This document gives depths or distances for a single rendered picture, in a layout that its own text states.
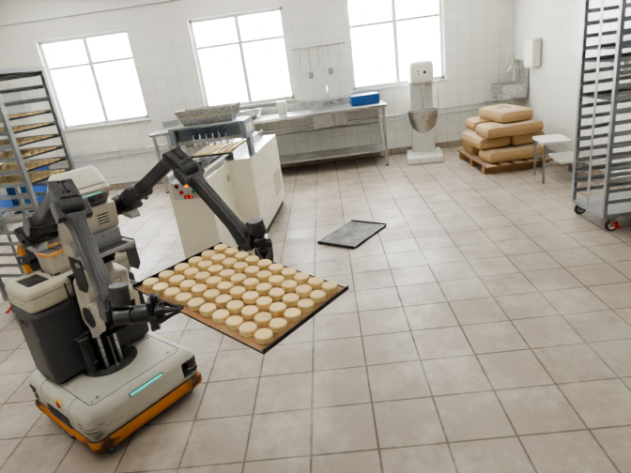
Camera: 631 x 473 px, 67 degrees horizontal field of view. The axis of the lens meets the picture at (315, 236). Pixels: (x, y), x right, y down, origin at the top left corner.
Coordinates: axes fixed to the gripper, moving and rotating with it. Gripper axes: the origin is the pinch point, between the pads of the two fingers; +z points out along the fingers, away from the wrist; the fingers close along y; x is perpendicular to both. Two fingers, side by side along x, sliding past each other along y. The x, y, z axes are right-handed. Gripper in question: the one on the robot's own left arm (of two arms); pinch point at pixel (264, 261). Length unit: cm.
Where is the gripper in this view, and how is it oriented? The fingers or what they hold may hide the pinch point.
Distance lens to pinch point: 175.7
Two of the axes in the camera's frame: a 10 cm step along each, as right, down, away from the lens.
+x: -9.9, 1.1, -1.0
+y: 0.6, 9.1, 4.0
